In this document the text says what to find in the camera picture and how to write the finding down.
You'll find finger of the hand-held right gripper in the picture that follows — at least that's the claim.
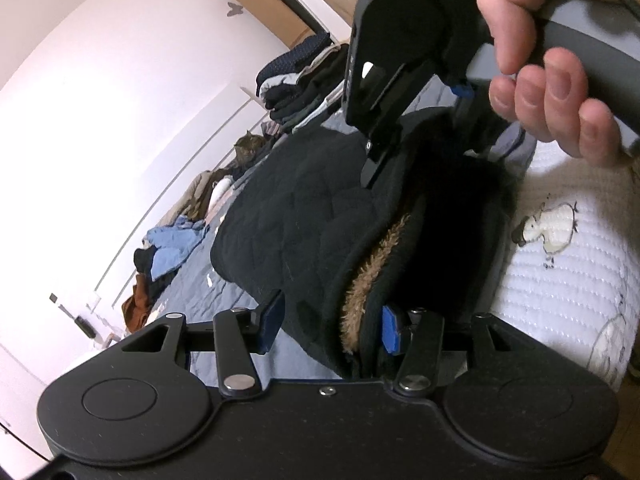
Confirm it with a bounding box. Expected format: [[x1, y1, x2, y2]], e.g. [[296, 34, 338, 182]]
[[447, 82, 501, 158], [357, 60, 436, 191]]

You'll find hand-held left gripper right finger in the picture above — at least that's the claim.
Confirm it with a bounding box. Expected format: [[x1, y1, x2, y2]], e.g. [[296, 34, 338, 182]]
[[381, 305, 536, 398]]

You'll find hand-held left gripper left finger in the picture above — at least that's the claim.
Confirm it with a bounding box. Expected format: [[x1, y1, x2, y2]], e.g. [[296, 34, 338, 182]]
[[120, 290, 287, 398]]

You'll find black quilted jacket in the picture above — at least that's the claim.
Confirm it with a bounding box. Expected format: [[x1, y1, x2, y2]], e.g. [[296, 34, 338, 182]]
[[210, 110, 521, 381]]

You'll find stack of folded clothes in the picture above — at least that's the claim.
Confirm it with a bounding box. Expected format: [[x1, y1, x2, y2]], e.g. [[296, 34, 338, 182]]
[[255, 32, 351, 133]]

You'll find person's right hand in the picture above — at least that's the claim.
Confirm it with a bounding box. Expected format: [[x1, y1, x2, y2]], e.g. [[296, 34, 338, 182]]
[[475, 0, 640, 168]]

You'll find grey printed quilt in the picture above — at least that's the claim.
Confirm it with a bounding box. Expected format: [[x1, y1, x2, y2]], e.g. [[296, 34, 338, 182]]
[[135, 105, 538, 381]]

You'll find blue denim garment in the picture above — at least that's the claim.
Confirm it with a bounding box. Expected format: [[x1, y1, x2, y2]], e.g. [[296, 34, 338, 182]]
[[147, 217, 211, 281]]

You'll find tabby cat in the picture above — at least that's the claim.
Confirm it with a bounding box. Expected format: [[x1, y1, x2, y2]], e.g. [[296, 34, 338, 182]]
[[232, 130, 266, 166]]

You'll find brown garment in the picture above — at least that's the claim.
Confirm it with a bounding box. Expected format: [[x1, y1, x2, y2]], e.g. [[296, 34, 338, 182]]
[[121, 272, 153, 333]]

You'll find white cloth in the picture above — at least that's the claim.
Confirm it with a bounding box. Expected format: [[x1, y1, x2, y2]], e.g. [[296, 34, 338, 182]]
[[210, 180, 236, 211]]

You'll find black crumpled garment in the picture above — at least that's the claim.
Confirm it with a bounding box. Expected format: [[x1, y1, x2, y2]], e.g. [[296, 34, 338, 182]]
[[132, 247, 176, 296]]

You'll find white headboard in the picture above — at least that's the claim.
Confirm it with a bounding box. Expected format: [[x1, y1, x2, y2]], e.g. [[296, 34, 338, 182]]
[[92, 85, 281, 311]]

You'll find white printed bed sheet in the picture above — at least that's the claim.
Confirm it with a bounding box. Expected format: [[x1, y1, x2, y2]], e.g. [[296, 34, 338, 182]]
[[480, 135, 640, 391]]

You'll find wooden door frame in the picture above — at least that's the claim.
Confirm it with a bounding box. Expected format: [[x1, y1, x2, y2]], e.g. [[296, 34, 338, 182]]
[[217, 0, 361, 48]]

